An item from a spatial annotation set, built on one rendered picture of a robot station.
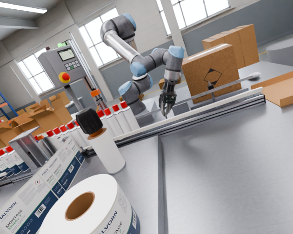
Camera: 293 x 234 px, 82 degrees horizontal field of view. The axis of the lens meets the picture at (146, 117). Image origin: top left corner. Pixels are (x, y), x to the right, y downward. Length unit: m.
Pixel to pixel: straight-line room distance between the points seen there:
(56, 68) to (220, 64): 0.92
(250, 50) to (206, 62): 3.14
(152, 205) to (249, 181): 0.30
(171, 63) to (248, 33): 3.41
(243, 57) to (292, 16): 3.00
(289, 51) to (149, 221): 2.67
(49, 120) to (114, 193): 2.40
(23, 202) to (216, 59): 1.10
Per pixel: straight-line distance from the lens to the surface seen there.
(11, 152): 1.44
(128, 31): 1.17
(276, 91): 1.12
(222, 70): 1.13
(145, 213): 0.56
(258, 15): 6.59
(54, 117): 2.71
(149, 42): 6.25
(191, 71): 1.10
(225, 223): 0.55
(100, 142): 0.70
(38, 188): 0.74
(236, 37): 4.10
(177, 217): 0.58
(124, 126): 0.98
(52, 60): 1.04
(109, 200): 0.44
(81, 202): 0.53
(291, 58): 2.92
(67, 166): 0.84
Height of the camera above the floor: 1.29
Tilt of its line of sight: 21 degrees down
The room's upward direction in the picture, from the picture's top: 24 degrees counter-clockwise
